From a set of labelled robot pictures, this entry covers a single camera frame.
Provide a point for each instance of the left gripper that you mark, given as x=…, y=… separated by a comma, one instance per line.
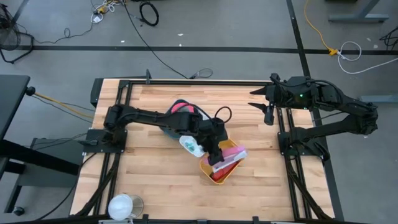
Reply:
x=214, y=133

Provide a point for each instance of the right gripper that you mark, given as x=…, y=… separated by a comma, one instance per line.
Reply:
x=276, y=96

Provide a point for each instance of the pink and white stapler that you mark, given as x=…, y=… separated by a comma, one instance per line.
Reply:
x=233, y=154

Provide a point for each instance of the teal staple remover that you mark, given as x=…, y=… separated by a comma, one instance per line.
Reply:
x=190, y=144

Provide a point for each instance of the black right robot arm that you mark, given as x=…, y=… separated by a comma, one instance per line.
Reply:
x=342, y=102

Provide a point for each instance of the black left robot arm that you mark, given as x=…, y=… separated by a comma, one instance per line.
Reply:
x=149, y=116

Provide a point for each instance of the red stapler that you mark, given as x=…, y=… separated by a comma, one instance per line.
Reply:
x=225, y=174

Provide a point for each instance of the yellow plastic bin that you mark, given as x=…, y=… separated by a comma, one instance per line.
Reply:
x=206, y=169

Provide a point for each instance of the white plastic bin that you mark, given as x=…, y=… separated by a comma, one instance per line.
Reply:
x=199, y=152

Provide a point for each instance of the metal mesh cup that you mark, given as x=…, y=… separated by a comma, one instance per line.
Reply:
x=138, y=205

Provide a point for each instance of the white dome lamp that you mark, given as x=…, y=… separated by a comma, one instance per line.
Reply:
x=119, y=207

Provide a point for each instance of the small grey desk foot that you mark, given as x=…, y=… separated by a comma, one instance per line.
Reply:
x=382, y=99

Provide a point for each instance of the large grey desk foot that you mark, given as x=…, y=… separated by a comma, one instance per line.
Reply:
x=357, y=18

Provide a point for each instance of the black caster wheel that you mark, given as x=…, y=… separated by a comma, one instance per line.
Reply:
x=18, y=211

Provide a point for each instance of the black desk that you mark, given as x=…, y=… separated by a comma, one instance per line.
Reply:
x=12, y=99

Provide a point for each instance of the black floor fan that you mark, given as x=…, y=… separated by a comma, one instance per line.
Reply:
x=11, y=37

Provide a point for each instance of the black aluminium table frame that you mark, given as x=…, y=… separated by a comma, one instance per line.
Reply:
x=186, y=82

